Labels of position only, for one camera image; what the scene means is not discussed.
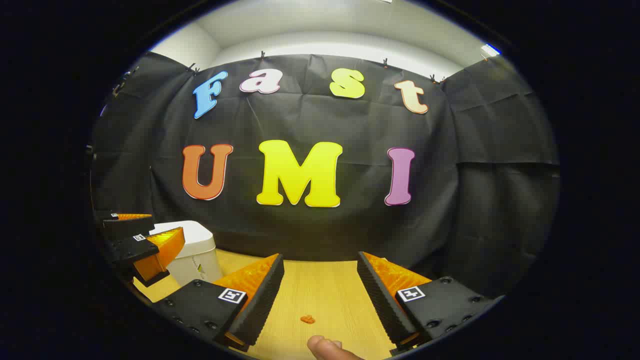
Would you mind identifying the wooden desktop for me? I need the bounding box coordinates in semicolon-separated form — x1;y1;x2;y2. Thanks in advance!
132;248;436;360

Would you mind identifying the black backdrop cloth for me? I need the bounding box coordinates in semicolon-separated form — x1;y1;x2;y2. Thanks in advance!
90;50;561;301

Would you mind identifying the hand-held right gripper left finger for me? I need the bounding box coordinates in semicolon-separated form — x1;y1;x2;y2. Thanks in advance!
150;253;286;351

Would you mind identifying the white desktop garbage bin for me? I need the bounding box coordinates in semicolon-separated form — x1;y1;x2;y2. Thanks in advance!
149;220;224;287

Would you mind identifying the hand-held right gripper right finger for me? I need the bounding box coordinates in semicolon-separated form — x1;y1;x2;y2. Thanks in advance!
357;251;501;357

